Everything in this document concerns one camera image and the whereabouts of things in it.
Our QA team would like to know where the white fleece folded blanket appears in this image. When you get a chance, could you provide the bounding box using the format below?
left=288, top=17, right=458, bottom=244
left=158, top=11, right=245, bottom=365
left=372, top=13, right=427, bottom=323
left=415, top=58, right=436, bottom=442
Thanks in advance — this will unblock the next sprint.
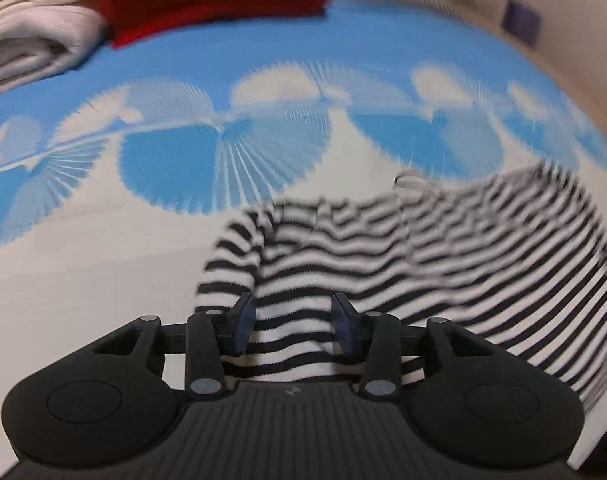
left=0, top=0, right=112, bottom=102

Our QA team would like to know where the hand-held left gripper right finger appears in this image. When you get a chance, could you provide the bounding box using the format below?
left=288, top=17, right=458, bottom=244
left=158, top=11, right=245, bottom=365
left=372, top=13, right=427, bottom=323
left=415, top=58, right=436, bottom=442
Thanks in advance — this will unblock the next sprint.
left=331, top=291, right=489, bottom=401

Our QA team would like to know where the blue and white bed sheet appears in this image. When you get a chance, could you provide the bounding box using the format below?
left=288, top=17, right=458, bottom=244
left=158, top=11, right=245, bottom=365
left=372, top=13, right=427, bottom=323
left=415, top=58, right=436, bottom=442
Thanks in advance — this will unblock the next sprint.
left=0, top=0, right=607, bottom=473

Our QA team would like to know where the striped hooded top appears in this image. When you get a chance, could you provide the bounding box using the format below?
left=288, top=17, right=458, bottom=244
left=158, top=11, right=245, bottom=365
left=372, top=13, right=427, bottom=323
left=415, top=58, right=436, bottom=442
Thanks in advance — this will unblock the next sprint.
left=196, top=162, right=607, bottom=406

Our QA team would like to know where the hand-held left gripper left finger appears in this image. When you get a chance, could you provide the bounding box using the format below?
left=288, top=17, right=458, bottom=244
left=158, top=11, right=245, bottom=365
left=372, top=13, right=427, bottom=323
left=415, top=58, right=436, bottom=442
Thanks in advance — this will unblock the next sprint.
left=91, top=291, right=258, bottom=401

